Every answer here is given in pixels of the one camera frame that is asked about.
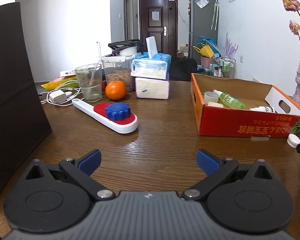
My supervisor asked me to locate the black folding chair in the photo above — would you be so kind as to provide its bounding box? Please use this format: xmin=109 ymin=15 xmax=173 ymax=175
xmin=169 ymin=57 xmax=197 ymax=82

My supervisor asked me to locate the white bottle cap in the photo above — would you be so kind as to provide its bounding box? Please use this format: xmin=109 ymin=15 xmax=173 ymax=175
xmin=287 ymin=133 xmax=300 ymax=148

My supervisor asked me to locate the metal wire rack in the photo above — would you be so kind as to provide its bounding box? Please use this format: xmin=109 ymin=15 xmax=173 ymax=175
xmin=210 ymin=57 xmax=236 ymax=79

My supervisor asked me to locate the white red jar opener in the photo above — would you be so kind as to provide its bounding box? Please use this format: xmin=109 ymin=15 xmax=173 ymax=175
xmin=72 ymin=99 xmax=139 ymax=134

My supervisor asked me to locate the white charger with cable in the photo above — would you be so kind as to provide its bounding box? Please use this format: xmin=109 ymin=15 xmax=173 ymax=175
xmin=40 ymin=80 xmax=82 ymax=107

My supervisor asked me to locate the red cardboard box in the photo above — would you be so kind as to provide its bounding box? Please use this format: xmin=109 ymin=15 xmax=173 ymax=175
xmin=191 ymin=74 xmax=300 ymax=138

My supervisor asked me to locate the white tape roll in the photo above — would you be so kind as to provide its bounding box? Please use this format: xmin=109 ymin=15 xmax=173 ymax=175
xmin=204 ymin=92 xmax=219 ymax=105

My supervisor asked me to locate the grey refrigerator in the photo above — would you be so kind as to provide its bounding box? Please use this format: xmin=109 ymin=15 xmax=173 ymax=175
xmin=188 ymin=0 xmax=218 ymax=64

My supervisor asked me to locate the glass cup with straw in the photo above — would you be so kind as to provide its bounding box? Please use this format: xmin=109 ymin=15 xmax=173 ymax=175
xmin=75 ymin=63 xmax=102 ymax=102

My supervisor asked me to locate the black paper bag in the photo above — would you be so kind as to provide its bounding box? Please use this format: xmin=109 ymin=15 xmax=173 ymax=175
xmin=0 ymin=2 xmax=51 ymax=194

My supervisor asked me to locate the green spray bottle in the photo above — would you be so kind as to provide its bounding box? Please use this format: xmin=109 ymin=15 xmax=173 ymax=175
xmin=213 ymin=89 xmax=245 ymax=109

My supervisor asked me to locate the clear food container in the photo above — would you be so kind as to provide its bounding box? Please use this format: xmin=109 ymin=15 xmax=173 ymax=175
xmin=101 ymin=56 xmax=135 ymax=92

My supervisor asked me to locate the white spray bottle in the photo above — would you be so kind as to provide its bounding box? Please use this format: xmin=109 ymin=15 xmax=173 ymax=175
xmin=249 ymin=106 xmax=277 ymax=113

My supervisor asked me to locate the purple tissue pack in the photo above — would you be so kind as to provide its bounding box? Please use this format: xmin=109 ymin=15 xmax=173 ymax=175
xmin=135 ymin=74 xmax=170 ymax=100

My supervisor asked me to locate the beige cube adapter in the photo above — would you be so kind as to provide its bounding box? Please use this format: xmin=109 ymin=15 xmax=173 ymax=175
xmin=207 ymin=101 xmax=224 ymax=108

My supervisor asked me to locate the banana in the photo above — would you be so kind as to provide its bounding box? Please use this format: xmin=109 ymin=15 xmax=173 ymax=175
xmin=41 ymin=76 xmax=78 ymax=91

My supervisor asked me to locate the blue gear lid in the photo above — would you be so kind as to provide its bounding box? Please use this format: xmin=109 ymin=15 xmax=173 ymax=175
xmin=106 ymin=102 xmax=130 ymax=121

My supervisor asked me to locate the dark brown door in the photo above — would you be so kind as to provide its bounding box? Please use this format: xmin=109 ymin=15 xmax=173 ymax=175
xmin=139 ymin=0 xmax=178 ymax=57

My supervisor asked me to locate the blue tissue pack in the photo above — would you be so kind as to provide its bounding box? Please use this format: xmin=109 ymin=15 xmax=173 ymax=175
xmin=130 ymin=36 xmax=172 ymax=80

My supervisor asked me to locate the orange fruit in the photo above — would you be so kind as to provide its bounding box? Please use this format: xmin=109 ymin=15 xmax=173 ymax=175
xmin=105 ymin=81 xmax=127 ymax=101

